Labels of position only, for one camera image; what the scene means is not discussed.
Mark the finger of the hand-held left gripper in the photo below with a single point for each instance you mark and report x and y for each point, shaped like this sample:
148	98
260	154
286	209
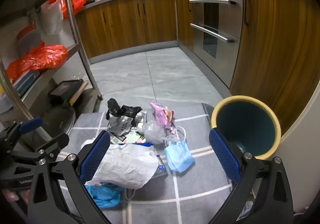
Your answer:
31	123
53	142

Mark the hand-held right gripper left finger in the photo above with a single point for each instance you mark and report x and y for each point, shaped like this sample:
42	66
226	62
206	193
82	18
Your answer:
96	156

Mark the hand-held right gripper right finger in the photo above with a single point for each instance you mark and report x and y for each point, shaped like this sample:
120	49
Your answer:
225	156

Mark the white paper towel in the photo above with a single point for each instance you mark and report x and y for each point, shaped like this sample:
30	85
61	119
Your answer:
125	164

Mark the teal yellow-rimmed waste bin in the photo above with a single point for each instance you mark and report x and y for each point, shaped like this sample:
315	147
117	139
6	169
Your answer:
240	124

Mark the blue face mask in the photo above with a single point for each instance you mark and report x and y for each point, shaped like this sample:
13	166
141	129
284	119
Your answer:
105	195
178	156

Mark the blue and silver packet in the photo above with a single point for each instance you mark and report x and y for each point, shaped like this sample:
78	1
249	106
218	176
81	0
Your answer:
161	167

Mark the green printed carton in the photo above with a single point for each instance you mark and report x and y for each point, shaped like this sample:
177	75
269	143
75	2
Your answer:
130	137

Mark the white crumpled printed wrapper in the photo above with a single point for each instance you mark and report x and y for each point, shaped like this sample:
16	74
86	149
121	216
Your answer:
122	124

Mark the grey flat box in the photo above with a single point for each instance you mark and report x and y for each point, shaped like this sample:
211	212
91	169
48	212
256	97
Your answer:
25	81

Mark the grey checked mat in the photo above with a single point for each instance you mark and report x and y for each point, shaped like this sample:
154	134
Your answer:
197	189

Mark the black square tray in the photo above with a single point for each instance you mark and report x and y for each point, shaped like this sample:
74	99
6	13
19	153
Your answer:
62	91

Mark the black plastic bag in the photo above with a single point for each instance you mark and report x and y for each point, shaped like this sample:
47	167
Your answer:
113	107

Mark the clear plastic bag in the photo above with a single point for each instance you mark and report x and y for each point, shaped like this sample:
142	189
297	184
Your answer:
153	131

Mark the clear plastic wrap scrap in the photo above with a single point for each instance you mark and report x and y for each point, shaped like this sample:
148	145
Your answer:
76	78

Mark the large red plastic bag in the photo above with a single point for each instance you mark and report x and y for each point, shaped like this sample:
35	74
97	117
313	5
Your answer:
42	58

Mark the pink snack wrapper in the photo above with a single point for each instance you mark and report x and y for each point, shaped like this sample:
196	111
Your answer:
160	114

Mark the red-lidded plastic container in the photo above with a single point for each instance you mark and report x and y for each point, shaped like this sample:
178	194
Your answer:
27	39

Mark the hanging white plastic bag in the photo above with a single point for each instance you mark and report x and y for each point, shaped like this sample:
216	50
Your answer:
51	19

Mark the metal shelf rack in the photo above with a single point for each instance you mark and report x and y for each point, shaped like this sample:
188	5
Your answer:
75	26

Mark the stainless built-in oven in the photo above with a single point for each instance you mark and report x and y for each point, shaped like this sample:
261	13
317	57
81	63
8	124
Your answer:
212	39

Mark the wooden kitchen cabinets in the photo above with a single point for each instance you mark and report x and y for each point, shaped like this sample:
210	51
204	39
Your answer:
130	21

